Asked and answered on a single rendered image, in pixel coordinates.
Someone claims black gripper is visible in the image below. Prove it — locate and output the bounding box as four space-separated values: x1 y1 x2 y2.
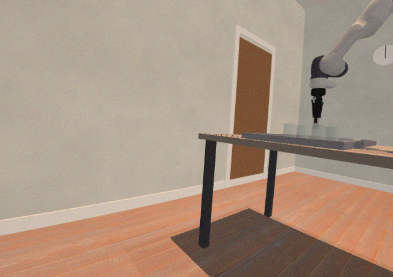
311 88 326 125

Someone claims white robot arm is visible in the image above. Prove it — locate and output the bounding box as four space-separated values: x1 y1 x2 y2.
309 0 393 88

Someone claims grey cylinder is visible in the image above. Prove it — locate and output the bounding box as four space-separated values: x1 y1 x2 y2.
283 123 297 137
326 127 340 141
296 125 309 138
311 125 327 140

